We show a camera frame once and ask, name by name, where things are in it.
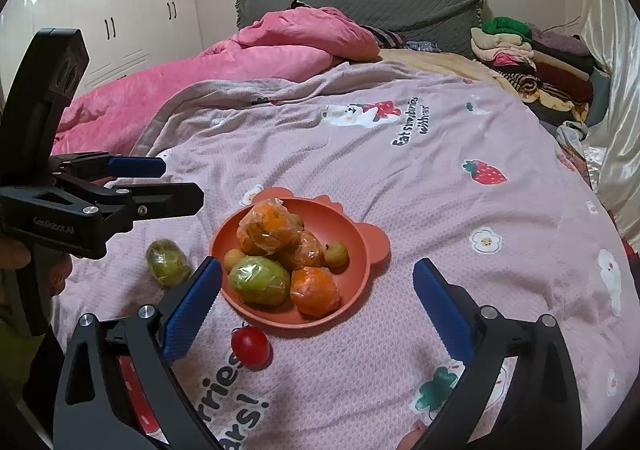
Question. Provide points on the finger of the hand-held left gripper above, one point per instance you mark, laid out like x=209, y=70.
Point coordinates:
x=170, y=200
x=140, y=166

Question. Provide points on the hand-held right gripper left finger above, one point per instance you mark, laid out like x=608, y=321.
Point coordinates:
x=192, y=305

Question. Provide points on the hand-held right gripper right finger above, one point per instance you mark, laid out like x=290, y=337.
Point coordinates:
x=445, y=310

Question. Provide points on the plastic-wrapped green fruit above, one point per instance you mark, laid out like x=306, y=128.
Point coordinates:
x=166, y=261
x=260, y=280

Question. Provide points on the small yellow fruit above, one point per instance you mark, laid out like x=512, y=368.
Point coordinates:
x=234, y=260

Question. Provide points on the large loosely orange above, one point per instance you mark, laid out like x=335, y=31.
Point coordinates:
x=270, y=225

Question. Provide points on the small fruit with dark stem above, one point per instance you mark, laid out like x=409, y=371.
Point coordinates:
x=336, y=254

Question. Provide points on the smooth deep orange orange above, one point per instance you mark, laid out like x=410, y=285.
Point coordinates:
x=315, y=290

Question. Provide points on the orange-red plate with ears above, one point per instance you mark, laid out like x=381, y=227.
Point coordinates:
x=350, y=230

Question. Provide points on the plastic-wrapped orange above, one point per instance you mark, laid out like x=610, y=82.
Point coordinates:
x=307, y=252

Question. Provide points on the person's left hand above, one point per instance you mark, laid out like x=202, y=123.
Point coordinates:
x=12, y=255

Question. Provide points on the red tomato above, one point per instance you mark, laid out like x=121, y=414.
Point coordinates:
x=250, y=346

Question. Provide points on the pink duvet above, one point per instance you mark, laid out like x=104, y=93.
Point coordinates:
x=200, y=75

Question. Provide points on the printed pink-grey blanket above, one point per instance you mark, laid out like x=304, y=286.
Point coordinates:
x=400, y=190

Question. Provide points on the crumpled grey cloth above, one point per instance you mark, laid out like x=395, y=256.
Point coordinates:
x=570, y=135

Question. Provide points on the beige bed sheet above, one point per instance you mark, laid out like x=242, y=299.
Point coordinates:
x=440, y=62

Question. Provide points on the grey cushion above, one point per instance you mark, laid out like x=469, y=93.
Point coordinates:
x=599, y=100

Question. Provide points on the stack of folded clothes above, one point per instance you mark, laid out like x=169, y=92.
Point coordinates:
x=535, y=65

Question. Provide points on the dark floral cloth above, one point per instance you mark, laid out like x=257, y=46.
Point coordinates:
x=422, y=46

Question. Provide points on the dark striped pillow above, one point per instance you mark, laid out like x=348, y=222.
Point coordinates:
x=382, y=36

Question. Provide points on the white satin curtain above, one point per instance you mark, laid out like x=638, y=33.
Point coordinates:
x=615, y=80

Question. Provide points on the grey quilted headboard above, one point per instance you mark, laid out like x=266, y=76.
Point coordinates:
x=400, y=5

